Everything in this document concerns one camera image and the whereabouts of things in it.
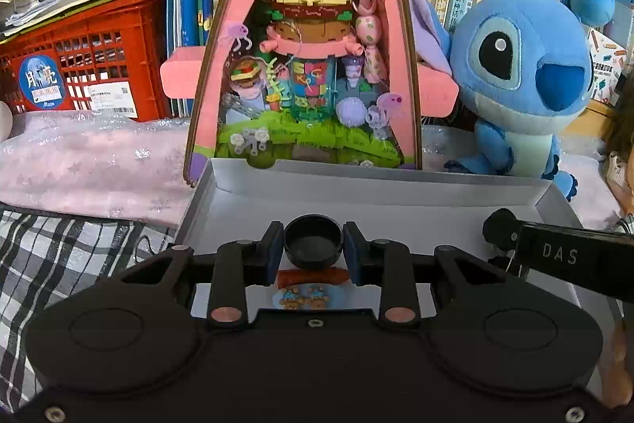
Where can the pink starry cloth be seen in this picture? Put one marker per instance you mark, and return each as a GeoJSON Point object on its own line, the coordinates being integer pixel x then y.
{"type": "Point", "coordinates": [89, 155]}

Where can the red plastic crate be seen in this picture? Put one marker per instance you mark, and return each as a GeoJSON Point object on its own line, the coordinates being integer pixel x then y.
{"type": "Point", "coordinates": [99, 36]}

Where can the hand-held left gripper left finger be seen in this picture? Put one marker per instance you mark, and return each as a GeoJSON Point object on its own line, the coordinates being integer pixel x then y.
{"type": "Point", "coordinates": [272, 254]}

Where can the blue white cat plush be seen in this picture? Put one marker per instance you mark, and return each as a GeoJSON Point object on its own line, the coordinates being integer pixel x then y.
{"type": "Point", "coordinates": [4, 120]}

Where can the pink triangular toy diorama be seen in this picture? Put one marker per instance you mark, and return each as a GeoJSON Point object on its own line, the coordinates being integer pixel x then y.
{"type": "Point", "coordinates": [307, 56]}

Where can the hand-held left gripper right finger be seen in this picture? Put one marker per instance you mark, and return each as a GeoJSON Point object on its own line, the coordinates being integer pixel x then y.
{"type": "Point", "coordinates": [352, 254]}

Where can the black round lid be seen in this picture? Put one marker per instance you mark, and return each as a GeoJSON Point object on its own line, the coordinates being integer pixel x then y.
{"type": "Point", "coordinates": [313, 249]}

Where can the white cardboard box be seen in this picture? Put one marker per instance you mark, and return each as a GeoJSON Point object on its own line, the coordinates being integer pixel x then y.
{"type": "Point", "coordinates": [396, 210]}

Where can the black white plaid cloth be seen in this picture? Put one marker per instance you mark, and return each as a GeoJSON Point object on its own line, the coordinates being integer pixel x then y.
{"type": "Point", "coordinates": [74, 244]}

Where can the long haired doll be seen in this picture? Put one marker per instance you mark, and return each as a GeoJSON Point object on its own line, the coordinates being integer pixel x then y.
{"type": "Point", "coordinates": [625, 115]}

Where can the wooden drawer box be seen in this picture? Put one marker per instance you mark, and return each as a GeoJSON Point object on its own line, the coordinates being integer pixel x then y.
{"type": "Point", "coordinates": [602, 108]}

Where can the colourful printed box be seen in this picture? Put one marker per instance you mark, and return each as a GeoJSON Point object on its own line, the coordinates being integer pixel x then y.
{"type": "Point", "coordinates": [607, 66]}

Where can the blue alien plush toy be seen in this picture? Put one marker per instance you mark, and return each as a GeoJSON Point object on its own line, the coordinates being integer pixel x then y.
{"type": "Point", "coordinates": [520, 56]}

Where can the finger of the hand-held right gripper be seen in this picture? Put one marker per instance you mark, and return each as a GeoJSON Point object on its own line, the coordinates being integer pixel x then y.
{"type": "Point", "coordinates": [500, 227]}

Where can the round blue sticker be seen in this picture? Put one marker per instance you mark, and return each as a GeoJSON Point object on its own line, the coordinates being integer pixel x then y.
{"type": "Point", "coordinates": [42, 81]}

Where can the orange plastic peg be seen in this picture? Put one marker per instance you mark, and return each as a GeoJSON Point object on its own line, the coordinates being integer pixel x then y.
{"type": "Point", "coordinates": [317, 278]}

